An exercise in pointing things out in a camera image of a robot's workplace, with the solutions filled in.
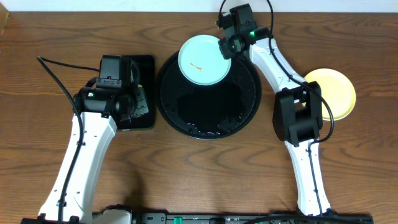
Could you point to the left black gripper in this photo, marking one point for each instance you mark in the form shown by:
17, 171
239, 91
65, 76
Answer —
140, 101

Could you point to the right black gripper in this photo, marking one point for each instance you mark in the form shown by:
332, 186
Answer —
225, 53

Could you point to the mint plate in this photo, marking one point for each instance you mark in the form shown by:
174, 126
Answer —
201, 62

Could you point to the yellow plate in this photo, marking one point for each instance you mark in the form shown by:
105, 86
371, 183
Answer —
337, 90

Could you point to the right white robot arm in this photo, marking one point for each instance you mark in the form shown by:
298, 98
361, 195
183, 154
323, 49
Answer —
297, 117

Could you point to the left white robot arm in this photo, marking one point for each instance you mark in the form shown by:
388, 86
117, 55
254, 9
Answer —
112, 98

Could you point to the black rectangular tray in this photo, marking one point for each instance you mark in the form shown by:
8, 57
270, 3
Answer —
146, 65

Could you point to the black round tray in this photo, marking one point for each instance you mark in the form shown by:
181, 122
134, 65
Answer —
208, 112

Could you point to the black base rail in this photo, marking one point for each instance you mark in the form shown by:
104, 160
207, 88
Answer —
217, 218

